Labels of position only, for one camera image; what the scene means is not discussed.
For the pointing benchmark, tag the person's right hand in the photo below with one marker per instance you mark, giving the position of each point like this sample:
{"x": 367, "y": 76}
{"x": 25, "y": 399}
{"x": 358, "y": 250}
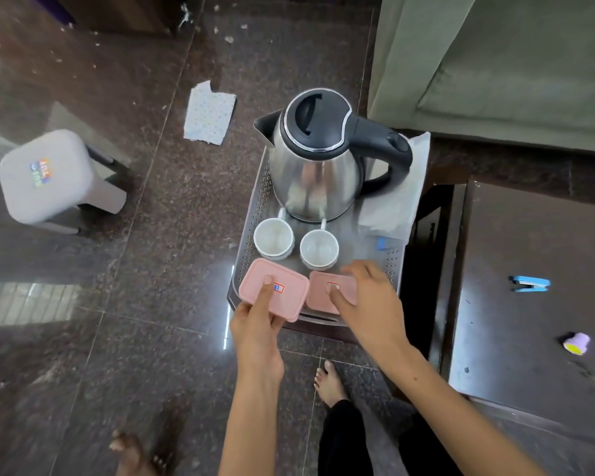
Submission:
{"x": 374, "y": 312}

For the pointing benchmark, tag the person's left thumb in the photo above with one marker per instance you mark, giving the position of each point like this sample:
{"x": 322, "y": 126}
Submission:
{"x": 267, "y": 294}

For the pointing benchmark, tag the purple yellow hair roller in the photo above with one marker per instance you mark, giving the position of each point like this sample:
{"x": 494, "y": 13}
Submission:
{"x": 576, "y": 343}

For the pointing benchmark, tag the white cloth napkin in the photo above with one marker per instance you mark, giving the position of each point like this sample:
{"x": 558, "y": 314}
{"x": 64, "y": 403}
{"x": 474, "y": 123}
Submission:
{"x": 399, "y": 203}

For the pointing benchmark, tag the scattered white paper scraps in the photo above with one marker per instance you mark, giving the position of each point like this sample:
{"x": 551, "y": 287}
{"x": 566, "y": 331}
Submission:
{"x": 228, "y": 38}

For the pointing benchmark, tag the grey plastic stool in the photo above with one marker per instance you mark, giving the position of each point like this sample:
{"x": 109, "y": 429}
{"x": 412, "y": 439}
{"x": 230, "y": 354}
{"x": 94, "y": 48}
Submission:
{"x": 44, "y": 178}

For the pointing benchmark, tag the dark brown wooden table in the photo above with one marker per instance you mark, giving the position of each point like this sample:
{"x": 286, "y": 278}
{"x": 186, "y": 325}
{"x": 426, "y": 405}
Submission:
{"x": 525, "y": 332}

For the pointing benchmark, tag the white ceramic cup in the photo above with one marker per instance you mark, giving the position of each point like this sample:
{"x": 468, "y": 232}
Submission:
{"x": 319, "y": 250}
{"x": 273, "y": 237}

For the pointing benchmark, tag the pink lidded container blue label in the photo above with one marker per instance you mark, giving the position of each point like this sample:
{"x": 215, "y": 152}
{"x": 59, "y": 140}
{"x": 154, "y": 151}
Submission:
{"x": 287, "y": 292}

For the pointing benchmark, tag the torn dotted paper sheet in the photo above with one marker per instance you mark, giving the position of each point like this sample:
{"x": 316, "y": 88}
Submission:
{"x": 208, "y": 113}

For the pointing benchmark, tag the person's right thumb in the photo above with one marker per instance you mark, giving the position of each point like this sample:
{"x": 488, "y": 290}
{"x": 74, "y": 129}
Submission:
{"x": 339, "y": 298}

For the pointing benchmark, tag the person's left foot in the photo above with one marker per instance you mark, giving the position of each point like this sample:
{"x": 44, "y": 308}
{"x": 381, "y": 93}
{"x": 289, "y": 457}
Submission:
{"x": 134, "y": 453}

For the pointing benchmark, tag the person's left forearm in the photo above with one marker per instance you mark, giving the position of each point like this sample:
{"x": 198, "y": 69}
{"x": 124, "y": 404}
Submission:
{"x": 253, "y": 426}

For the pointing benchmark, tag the black trouser leg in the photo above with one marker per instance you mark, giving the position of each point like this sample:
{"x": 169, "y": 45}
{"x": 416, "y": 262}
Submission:
{"x": 344, "y": 441}

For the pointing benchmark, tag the blue clothespin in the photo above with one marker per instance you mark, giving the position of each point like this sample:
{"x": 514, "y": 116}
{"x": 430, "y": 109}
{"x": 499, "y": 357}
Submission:
{"x": 528, "y": 284}

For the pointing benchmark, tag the person's foot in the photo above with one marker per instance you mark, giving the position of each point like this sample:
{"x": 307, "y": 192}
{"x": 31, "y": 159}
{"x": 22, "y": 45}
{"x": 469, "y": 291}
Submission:
{"x": 330, "y": 384}
{"x": 134, "y": 453}

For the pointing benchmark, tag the person's left hand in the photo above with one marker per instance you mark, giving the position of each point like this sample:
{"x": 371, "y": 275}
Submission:
{"x": 255, "y": 342}

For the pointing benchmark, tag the perforated metal tray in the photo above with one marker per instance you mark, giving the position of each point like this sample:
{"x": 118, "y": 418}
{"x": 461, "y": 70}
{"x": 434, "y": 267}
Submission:
{"x": 258, "y": 213}

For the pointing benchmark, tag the green fabric sheet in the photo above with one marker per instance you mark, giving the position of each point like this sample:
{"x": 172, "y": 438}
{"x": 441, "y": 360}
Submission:
{"x": 501, "y": 69}

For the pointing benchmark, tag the pink lidded container red label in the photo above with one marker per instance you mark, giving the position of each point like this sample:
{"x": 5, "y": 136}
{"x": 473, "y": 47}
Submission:
{"x": 320, "y": 292}

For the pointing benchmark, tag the person's right foot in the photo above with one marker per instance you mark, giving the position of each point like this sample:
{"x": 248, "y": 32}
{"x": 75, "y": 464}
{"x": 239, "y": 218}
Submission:
{"x": 330, "y": 384}

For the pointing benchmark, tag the person's right forearm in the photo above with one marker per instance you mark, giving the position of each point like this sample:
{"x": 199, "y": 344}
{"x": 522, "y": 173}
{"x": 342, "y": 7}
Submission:
{"x": 451, "y": 416}

